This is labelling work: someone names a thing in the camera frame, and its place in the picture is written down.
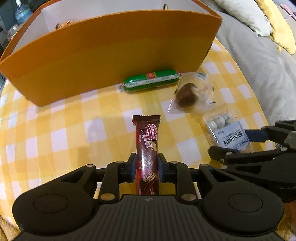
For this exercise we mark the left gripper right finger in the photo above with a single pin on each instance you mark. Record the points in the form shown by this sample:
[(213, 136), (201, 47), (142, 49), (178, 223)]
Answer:
[(177, 173)]

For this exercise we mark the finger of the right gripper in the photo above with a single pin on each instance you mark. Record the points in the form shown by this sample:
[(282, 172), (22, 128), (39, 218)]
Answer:
[(259, 136)]

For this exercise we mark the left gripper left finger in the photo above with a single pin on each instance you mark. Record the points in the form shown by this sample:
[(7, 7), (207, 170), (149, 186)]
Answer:
[(114, 174)]

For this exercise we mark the white yogurt ball bag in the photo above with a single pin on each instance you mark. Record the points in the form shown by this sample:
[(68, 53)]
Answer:
[(223, 129)]

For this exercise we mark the brown chocolate wafer bar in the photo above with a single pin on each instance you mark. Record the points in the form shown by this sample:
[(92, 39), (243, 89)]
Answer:
[(147, 150)]

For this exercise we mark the beige sofa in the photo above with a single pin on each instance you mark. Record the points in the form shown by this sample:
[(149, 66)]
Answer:
[(268, 67)]

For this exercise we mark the clear wrapped brown pastry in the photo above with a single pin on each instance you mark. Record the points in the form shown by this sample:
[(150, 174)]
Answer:
[(194, 94)]

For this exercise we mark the yellow checkered tablecloth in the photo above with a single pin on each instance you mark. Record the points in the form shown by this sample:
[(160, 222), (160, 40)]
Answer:
[(41, 144)]

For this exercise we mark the green sausage stick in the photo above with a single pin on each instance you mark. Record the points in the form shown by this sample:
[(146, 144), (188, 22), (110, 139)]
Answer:
[(150, 80)]

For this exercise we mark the yellow cushion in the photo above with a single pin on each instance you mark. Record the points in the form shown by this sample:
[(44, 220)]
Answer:
[(282, 33)]

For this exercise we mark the beige cushion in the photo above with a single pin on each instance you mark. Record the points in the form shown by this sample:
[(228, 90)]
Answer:
[(249, 13)]

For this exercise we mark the orange cardboard box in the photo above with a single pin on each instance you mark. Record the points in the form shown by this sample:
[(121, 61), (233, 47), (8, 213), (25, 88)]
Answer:
[(70, 47)]

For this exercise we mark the blue water jug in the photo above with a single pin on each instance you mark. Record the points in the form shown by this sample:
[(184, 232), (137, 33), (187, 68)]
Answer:
[(23, 12)]

